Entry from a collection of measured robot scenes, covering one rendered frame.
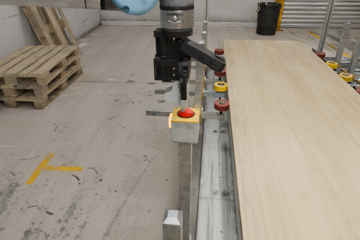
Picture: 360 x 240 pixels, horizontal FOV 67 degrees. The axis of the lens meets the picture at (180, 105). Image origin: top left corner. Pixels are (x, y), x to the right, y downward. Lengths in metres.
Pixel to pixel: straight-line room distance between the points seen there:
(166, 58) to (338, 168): 0.80
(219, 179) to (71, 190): 1.33
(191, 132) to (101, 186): 1.70
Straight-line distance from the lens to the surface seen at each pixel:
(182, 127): 0.70
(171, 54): 0.64
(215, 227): 1.22
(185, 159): 0.78
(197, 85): 1.47
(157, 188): 2.25
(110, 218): 2.11
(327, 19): 2.89
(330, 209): 1.01
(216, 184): 1.39
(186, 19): 0.61
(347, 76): 2.12
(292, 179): 1.07
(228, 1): 7.84
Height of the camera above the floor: 1.57
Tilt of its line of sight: 28 degrees down
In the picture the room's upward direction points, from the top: straight up
